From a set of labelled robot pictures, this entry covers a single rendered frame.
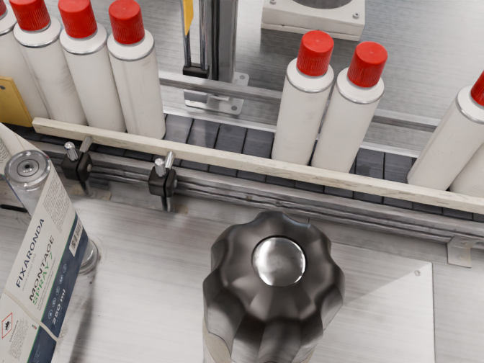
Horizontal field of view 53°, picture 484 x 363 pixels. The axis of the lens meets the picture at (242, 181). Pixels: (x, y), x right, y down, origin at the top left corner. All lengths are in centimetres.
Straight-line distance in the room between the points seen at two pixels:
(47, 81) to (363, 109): 36
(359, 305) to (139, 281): 25
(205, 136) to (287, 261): 43
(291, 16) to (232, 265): 67
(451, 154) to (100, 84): 41
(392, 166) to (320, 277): 44
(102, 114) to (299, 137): 25
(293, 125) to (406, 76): 36
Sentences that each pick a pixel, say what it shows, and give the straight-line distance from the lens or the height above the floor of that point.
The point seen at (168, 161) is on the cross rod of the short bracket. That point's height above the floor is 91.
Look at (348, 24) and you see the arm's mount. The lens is 90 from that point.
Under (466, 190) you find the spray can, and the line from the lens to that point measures 67.
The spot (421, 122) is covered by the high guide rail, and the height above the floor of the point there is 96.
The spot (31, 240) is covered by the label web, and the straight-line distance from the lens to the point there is 43.
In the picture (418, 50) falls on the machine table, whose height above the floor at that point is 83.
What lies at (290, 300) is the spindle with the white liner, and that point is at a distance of 26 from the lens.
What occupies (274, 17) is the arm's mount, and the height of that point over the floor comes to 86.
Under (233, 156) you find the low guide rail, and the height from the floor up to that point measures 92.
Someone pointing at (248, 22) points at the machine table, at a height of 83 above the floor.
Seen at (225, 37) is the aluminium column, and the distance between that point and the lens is 69.
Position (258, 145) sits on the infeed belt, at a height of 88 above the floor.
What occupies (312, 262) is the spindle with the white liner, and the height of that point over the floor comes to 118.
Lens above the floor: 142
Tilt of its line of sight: 58 degrees down
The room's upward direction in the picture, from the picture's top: 6 degrees clockwise
